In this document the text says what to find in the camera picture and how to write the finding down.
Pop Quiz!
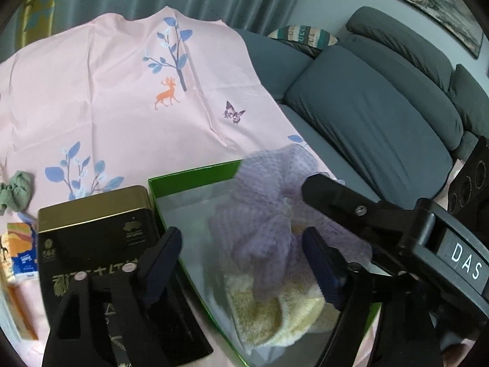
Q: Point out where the green sock ball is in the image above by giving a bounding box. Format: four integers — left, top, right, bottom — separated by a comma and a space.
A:
0, 171, 33, 215

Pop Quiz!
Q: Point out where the tissue pack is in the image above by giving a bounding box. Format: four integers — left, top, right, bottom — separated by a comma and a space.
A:
1, 223, 38, 285

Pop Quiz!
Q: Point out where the green gift box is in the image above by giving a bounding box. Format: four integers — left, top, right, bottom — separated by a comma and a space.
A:
148, 161, 330, 366

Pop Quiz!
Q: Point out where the purple knitted cloth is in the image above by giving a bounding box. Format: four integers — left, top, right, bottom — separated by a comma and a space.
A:
209, 144, 372, 302

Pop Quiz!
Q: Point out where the framed wall picture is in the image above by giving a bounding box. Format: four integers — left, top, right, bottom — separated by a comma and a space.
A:
403, 0, 484, 59

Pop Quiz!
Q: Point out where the striped cushion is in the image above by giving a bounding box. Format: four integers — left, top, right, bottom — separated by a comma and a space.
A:
268, 25, 338, 50

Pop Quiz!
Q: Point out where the yellow and white towel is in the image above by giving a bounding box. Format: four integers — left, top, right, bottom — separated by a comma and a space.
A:
224, 274, 339, 353

